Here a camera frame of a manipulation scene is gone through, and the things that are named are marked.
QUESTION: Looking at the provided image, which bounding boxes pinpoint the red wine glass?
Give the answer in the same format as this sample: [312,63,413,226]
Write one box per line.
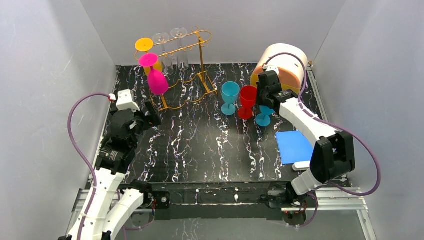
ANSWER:
[237,85,258,120]

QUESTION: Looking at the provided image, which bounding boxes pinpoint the teal blue wine glass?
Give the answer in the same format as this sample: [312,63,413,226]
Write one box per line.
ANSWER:
[255,105,275,127]

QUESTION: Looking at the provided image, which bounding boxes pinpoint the light blue wine glass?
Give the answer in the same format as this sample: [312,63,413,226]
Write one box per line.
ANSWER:
[221,81,241,116]

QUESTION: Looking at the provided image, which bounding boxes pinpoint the magenta wine glass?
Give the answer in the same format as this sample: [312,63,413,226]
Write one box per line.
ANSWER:
[139,53,169,95]

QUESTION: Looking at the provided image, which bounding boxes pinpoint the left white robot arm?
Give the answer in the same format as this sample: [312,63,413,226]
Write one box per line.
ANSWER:
[61,100,162,240]

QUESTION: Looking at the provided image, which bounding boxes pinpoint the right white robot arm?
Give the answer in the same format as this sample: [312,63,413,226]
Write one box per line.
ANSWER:
[256,70,356,202]

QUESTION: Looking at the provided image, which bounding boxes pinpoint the clear wine glass left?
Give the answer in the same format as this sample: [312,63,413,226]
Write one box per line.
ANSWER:
[153,32,174,76]

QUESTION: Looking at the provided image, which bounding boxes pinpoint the clear wine glass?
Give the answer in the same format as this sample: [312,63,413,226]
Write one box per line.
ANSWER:
[153,32,174,76]
[171,27,189,71]

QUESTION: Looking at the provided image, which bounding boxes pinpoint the yellow wine glass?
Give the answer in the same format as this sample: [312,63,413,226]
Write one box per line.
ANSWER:
[134,37,163,76]

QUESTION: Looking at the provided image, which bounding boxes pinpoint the clear wine glass right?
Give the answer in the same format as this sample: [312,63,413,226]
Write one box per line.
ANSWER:
[171,27,189,71]

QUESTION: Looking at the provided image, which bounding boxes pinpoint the round pastel drawer cabinet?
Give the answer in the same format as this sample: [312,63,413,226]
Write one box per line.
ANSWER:
[250,43,308,94]

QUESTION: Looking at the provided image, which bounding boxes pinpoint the blue flat board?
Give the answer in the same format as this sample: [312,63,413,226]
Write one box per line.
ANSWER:
[275,131,313,165]

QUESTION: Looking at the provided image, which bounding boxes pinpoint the small white bar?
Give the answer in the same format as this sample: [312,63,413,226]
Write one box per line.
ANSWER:
[292,161,311,172]

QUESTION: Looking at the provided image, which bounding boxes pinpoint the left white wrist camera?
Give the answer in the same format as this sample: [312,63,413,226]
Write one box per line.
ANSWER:
[108,89,140,112]

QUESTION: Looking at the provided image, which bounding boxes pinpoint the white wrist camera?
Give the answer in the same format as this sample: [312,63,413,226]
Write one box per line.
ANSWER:
[262,64,280,76]
[108,89,140,112]

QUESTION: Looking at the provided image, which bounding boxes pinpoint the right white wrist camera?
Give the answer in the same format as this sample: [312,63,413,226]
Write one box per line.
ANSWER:
[262,64,280,76]

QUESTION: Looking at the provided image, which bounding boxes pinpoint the gold wire wine glass rack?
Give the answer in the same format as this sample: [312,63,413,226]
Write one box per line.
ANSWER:
[134,26,218,111]

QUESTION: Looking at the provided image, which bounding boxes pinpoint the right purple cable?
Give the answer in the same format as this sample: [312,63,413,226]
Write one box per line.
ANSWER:
[263,52,382,229]

